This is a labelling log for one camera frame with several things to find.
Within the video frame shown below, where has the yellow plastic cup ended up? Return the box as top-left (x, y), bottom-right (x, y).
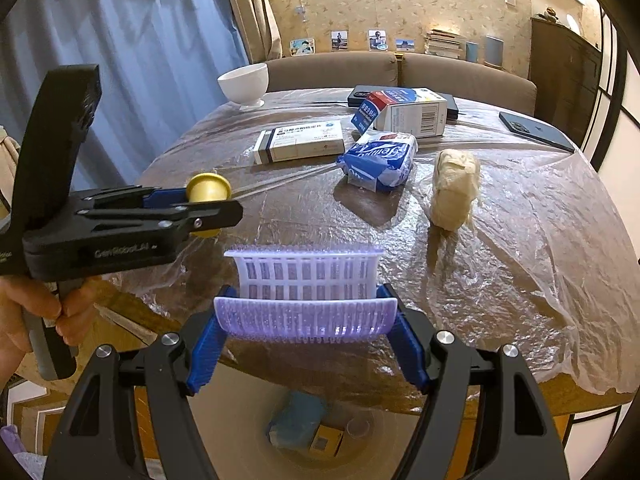
top-left (184, 171), bottom-right (234, 239)

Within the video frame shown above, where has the white medicine box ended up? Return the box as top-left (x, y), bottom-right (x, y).
top-left (253, 122), bottom-right (345, 165)

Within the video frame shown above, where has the brown cardboard box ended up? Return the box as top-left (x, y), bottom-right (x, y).
top-left (309, 425), bottom-right (345, 458)

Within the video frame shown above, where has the light blue paper bag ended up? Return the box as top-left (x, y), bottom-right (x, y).
top-left (267, 391), bottom-right (326, 451)

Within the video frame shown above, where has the blue tissue pack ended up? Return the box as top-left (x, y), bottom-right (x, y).
top-left (337, 132), bottom-right (418, 193)

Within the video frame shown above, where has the blue red naproxen box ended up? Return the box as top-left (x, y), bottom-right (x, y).
top-left (352, 93), bottom-right (447, 139)

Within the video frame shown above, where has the white paper towel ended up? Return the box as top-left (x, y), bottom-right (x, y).
top-left (430, 148), bottom-right (480, 232)

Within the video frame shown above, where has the person left hand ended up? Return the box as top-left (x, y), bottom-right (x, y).
top-left (0, 275), bottom-right (101, 386)

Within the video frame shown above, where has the white ceramic footed bowl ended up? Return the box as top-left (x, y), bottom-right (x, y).
top-left (217, 63), bottom-right (269, 112)

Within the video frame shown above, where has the blue curtain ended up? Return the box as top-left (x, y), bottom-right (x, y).
top-left (1, 0), bottom-right (247, 188)

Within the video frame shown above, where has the photo card far left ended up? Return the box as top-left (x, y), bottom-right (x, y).
top-left (290, 38), bottom-right (316, 56)

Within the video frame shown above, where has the photo card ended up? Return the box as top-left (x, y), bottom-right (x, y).
top-left (331, 30), bottom-right (348, 51)
top-left (395, 38), bottom-right (416, 52)
top-left (368, 29), bottom-right (388, 51)
top-left (290, 38), bottom-right (316, 56)

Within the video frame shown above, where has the dark blue smartphone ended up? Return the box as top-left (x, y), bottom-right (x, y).
top-left (499, 112), bottom-right (575, 153)

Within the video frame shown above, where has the stack of books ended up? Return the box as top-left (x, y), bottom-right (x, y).
top-left (424, 28), bottom-right (465, 60)

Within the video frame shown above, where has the brown sofa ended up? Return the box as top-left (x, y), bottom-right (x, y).
top-left (267, 52), bottom-right (537, 116)

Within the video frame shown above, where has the teal cylinder container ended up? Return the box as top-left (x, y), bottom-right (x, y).
top-left (465, 41), bottom-right (478, 63)

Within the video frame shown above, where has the grey cylinder speaker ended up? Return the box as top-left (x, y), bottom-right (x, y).
top-left (485, 36), bottom-right (504, 68)

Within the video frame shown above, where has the dark wooden cabinet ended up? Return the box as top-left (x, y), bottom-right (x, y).
top-left (528, 18), bottom-right (602, 148)

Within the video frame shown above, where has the black phone with camera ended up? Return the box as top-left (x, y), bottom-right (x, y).
top-left (347, 84), bottom-right (459, 122)

